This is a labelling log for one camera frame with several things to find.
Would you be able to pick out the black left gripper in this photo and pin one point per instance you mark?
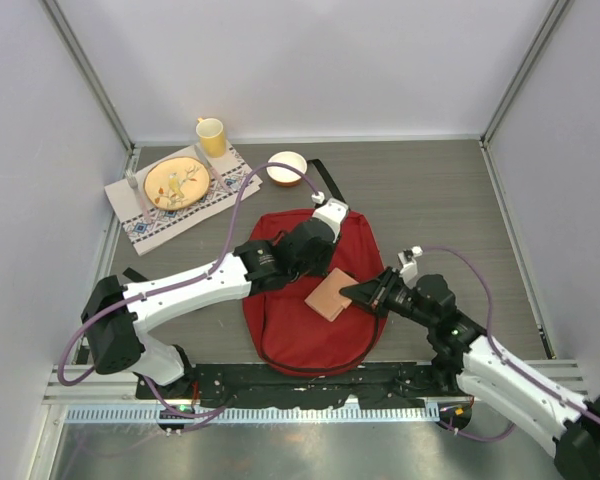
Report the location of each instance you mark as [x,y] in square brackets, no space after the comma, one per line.
[322,269]

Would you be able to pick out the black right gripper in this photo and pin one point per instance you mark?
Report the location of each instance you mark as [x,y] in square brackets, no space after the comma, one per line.
[371,291]

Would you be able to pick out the red student backpack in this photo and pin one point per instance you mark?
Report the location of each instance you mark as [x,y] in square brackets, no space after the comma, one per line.
[288,334]

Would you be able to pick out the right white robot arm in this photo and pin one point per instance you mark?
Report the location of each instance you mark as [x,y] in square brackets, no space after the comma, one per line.
[564,423]

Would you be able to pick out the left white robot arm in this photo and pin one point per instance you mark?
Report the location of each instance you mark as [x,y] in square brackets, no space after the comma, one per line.
[119,318]

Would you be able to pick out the orange white bowl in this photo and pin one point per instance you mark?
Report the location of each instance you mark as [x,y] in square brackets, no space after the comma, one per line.
[284,168]

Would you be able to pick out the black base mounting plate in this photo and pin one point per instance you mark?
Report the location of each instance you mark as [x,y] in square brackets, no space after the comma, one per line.
[376,385]

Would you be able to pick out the yellow bird plate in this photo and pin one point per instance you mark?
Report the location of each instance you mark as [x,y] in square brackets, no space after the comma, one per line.
[177,183]

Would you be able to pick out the yellow mug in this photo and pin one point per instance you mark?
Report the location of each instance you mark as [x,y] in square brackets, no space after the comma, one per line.
[212,138]

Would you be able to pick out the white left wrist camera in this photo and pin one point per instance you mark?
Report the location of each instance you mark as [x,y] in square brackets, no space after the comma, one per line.
[330,211]

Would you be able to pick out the pink handled knife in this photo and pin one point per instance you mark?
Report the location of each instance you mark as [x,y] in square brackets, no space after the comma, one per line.
[212,170]

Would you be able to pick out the pink handled fork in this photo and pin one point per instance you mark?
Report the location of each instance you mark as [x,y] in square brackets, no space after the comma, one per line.
[134,185]

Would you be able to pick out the aluminium front rail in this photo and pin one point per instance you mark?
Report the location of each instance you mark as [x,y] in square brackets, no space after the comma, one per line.
[121,387]

